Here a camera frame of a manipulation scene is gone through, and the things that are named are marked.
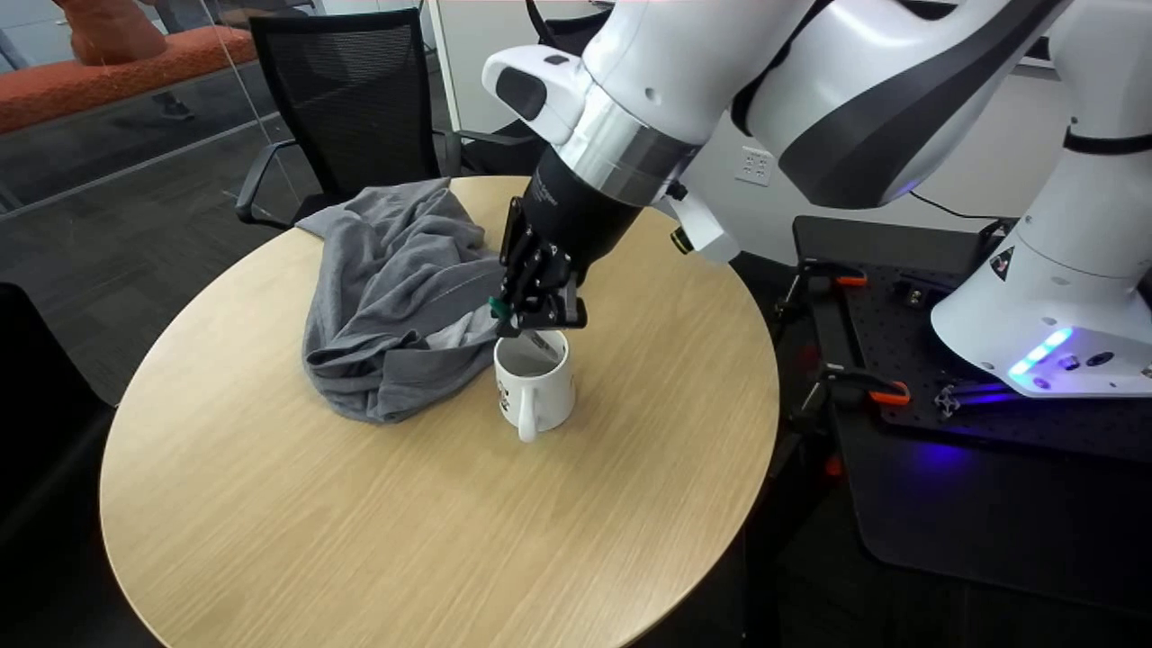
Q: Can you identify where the orange sofa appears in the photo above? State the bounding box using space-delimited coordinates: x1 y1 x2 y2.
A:
0 0 258 136

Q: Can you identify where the black robot stand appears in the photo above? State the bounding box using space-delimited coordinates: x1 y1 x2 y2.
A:
789 214 1152 623

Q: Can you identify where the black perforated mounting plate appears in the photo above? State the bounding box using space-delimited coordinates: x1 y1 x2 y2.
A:
839 267 1152 469

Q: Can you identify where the small metal bracket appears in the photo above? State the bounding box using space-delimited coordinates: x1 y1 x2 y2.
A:
934 379 1020 423

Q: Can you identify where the orange handled black clamp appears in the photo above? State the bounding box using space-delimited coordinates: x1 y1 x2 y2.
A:
772 261 874 328
784 359 918 437

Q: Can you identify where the black wall cable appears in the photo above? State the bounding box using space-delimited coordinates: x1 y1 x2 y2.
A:
905 184 1006 226

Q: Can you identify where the white ceramic mug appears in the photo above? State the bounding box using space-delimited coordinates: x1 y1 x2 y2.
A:
490 328 582 445

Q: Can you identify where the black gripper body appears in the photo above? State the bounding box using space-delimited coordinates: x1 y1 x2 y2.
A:
500 148 645 289

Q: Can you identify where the black office chair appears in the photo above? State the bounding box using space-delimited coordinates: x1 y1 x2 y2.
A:
230 9 447 229

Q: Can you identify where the grey crumpled sweatshirt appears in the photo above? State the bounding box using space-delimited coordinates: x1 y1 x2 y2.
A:
297 178 532 424

